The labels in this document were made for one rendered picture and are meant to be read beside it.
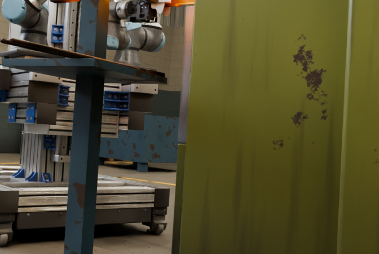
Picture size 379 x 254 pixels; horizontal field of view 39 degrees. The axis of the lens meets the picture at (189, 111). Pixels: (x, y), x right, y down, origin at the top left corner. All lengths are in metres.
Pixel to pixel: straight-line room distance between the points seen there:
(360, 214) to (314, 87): 0.31
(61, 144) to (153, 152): 4.28
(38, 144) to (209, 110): 1.48
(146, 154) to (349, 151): 5.76
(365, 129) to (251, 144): 0.32
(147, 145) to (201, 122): 5.43
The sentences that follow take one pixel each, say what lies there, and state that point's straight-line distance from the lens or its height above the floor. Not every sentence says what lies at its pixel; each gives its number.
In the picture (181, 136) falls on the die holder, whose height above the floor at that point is 0.49.
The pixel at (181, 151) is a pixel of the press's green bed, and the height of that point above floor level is 0.44.
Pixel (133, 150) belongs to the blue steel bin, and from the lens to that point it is 6.92.
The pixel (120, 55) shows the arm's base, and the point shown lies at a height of 0.87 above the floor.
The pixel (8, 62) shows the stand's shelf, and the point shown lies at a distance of 1.53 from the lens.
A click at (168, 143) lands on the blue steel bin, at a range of 7.00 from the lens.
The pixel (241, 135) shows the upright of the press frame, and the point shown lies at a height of 0.50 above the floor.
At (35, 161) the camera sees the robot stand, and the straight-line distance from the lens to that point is 2.75.
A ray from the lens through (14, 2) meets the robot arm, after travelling 2.39.
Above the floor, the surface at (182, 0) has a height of 1.00.
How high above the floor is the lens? 0.49
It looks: 3 degrees up
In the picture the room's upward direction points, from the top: 3 degrees clockwise
